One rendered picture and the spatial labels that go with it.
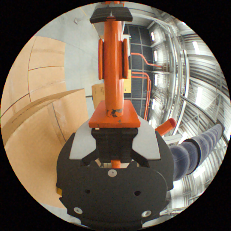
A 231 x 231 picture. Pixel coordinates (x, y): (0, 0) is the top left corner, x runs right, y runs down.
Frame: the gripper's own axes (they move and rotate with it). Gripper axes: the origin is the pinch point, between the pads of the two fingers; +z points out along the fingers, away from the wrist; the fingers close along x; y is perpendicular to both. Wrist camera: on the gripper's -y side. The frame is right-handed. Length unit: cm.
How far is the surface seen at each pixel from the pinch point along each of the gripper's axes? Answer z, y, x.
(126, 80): 721, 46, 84
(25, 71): 17, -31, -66
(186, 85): 146, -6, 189
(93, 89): 167, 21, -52
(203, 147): -4, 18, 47
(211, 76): 166, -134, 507
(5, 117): -11, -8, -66
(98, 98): 167, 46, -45
